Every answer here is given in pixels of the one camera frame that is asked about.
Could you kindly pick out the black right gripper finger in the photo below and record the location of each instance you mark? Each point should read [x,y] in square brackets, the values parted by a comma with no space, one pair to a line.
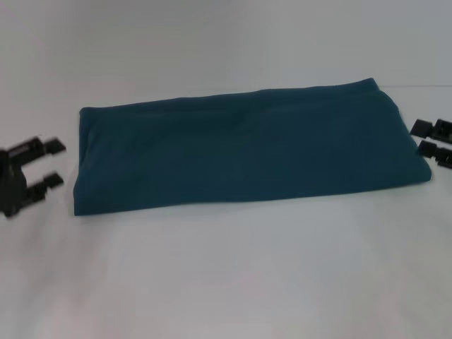
[431,129]
[434,153]

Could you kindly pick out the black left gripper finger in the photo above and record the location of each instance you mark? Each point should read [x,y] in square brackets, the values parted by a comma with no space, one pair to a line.
[46,185]
[46,146]

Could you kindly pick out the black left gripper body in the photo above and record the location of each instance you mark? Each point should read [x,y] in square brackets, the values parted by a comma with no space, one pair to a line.
[12,180]

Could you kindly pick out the teal blue t-shirt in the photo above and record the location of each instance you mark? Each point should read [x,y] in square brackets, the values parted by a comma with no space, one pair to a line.
[247,141]

